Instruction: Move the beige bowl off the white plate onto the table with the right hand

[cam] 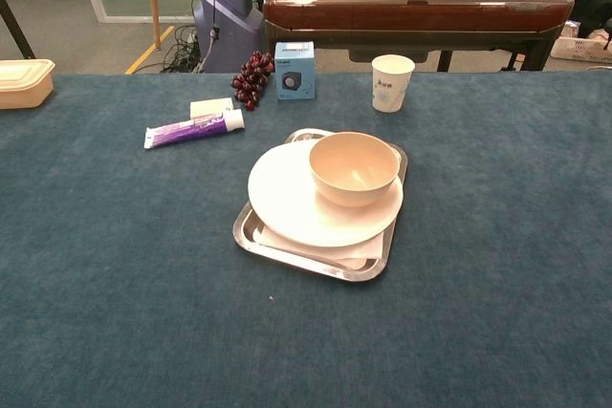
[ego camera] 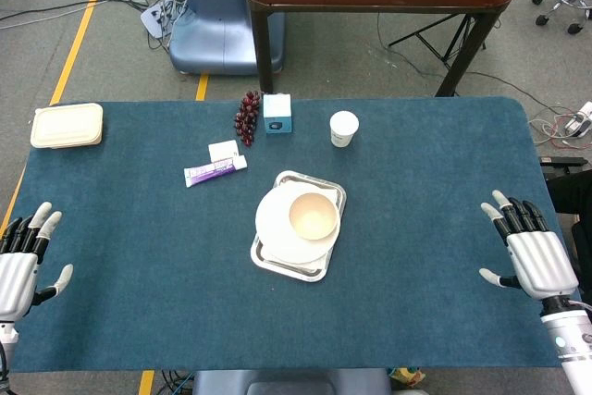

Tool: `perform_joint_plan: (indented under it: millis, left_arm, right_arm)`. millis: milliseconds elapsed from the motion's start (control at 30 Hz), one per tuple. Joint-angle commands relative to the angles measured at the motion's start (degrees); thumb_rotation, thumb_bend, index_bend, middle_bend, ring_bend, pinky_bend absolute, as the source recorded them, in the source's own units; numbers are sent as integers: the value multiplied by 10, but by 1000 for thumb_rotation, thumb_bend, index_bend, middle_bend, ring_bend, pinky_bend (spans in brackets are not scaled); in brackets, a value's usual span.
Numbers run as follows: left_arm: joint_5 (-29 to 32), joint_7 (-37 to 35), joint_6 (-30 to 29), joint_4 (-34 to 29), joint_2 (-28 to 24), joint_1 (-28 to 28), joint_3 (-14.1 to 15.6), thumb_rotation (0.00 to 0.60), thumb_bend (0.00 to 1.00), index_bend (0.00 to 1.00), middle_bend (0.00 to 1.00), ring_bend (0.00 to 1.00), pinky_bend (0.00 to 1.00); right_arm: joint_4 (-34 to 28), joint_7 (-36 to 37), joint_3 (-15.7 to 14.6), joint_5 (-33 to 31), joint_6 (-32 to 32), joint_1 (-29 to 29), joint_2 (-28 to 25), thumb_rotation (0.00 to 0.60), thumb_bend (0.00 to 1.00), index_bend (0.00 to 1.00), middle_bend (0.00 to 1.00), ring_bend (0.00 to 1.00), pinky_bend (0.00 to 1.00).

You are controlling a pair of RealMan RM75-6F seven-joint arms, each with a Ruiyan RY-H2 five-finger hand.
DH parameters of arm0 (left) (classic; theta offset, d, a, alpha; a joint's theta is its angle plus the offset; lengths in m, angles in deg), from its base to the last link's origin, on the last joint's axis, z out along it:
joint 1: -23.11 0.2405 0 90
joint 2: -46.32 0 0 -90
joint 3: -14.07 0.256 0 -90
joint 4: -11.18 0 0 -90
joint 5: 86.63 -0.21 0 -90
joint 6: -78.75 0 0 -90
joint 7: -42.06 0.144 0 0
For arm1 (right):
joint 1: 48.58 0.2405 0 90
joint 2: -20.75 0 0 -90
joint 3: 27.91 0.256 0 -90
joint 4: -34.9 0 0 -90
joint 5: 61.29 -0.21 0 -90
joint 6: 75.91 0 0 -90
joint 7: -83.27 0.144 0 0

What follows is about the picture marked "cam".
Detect small beige bowl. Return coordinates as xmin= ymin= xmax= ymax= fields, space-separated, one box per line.
xmin=308 ymin=131 xmax=402 ymax=209

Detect purple grey robot base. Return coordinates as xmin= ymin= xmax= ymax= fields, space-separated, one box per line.
xmin=192 ymin=0 xmax=265 ymax=75

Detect round white plate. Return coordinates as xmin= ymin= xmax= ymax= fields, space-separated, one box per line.
xmin=247 ymin=140 xmax=405 ymax=248

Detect silver metal tray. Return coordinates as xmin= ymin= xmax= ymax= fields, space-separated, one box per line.
xmin=232 ymin=127 xmax=409 ymax=284

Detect light blue speaker box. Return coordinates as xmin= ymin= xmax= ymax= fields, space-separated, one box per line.
xmin=273 ymin=41 xmax=317 ymax=101

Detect dark red grape bunch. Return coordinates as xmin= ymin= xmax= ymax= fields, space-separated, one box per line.
xmin=230 ymin=50 xmax=276 ymax=112

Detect small white soap box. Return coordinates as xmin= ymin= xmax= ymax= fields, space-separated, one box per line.
xmin=189 ymin=97 xmax=235 ymax=119

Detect white paper cup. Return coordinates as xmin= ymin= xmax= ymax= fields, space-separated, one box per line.
xmin=371 ymin=54 xmax=416 ymax=114

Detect purple toothpaste tube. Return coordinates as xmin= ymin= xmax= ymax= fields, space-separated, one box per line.
xmin=143 ymin=109 xmax=247 ymax=150

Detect brown mahjong table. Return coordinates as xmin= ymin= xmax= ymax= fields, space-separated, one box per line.
xmin=262 ymin=0 xmax=576 ymax=73

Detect blue felt table cover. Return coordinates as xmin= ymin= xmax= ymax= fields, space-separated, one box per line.
xmin=0 ymin=71 xmax=612 ymax=408

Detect beige lidded food container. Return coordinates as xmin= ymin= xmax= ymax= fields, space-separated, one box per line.
xmin=0 ymin=58 xmax=56 ymax=111

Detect black tangled floor cables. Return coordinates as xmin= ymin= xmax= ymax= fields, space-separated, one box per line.
xmin=161 ymin=24 xmax=208 ymax=75

